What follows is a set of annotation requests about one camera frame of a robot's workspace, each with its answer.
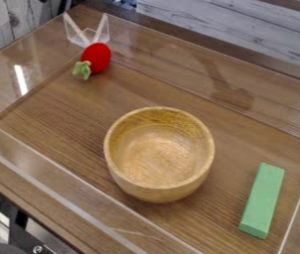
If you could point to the red plush strawberry toy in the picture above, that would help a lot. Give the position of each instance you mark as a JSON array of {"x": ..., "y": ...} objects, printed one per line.
[{"x": 94, "y": 60}]

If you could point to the wooden bowl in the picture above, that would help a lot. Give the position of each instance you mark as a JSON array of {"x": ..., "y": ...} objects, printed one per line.
[{"x": 160, "y": 151}]

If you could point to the green rectangular block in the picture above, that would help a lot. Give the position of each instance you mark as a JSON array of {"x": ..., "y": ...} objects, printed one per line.
[{"x": 262, "y": 201}]

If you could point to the clear acrylic corner bracket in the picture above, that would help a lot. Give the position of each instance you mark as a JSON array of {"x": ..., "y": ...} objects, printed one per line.
[{"x": 86, "y": 37}]

